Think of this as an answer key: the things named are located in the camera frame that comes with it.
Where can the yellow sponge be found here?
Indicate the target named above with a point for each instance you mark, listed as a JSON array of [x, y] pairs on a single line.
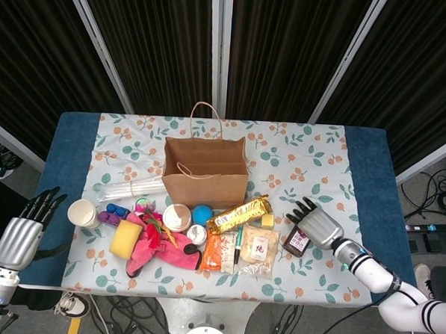
[[125, 239]]

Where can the blue ball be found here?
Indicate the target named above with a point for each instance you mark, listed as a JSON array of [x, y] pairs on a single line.
[[202, 215]]

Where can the white straw bundle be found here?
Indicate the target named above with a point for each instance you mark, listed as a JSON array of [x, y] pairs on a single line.
[[132, 189]]

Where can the upright grey partition post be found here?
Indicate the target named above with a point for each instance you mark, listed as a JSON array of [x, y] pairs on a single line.
[[219, 43]]

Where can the colourful feather toy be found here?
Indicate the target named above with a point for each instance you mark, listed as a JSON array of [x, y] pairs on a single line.
[[153, 234]]

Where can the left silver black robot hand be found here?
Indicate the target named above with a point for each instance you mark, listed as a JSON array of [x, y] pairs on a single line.
[[17, 242]]

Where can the white black-striped sneaker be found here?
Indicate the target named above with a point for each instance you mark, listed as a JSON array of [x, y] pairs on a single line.
[[73, 305]]

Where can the orange snack packet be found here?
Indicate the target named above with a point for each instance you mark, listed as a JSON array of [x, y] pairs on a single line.
[[216, 252]]

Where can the green pen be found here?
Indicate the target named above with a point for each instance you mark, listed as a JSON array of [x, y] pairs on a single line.
[[238, 246]]

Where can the floral tablecloth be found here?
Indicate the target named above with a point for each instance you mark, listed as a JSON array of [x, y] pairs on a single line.
[[111, 157]]

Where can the blue table cover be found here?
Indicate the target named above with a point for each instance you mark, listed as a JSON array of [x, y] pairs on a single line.
[[70, 159]]

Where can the blue plastic toy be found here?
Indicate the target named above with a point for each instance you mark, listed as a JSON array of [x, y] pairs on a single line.
[[116, 210]]

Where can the gold foil snack package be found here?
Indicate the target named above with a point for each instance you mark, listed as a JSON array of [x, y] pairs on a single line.
[[239, 214]]

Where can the small round white tin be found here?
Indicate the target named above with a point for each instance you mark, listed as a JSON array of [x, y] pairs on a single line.
[[197, 235]]

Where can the white snack bag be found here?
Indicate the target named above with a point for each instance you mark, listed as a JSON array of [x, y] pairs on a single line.
[[258, 251]]

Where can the purple plastic toy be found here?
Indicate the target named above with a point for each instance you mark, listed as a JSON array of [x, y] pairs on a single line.
[[110, 218]]

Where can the small yellow cube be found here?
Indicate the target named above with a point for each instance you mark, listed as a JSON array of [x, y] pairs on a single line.
[[267, 221]]

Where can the black power strip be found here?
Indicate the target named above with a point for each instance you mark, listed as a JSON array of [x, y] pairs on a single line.
[[429, 227]]

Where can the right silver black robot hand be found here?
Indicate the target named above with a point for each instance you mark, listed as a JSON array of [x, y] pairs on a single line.
[[320, 228]]

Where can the small green round trinket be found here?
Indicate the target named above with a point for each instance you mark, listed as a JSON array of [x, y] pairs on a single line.
[[143, 202]]

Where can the white paper cup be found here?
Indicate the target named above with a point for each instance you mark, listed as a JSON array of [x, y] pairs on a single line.
[[83, 213]]

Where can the pink plush cloth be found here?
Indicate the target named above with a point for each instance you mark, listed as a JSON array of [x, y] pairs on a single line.
[[177, 252]]

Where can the plain white sneaker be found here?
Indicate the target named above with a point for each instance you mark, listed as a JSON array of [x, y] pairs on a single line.
[[423, 278]]

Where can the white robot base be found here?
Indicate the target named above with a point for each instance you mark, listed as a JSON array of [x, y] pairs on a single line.
[[207, 323]]

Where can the brown lidded paper cup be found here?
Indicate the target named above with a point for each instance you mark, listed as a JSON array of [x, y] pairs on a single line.
[[177, 217]]

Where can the slanted grey partition post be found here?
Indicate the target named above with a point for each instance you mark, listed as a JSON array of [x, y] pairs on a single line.
[[348, 57], [98, 44]]

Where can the purple juice bottle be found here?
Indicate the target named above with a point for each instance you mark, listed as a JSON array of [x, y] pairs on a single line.
[[295, 245]]

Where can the grey partition rail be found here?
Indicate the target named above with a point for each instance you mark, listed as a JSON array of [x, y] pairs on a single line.
[[429, 159], [18, 143]]

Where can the black ribbed partition panel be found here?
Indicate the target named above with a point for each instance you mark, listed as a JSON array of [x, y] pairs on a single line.
[[27, 52], [289, 47], [418, 72], [151, 40]]

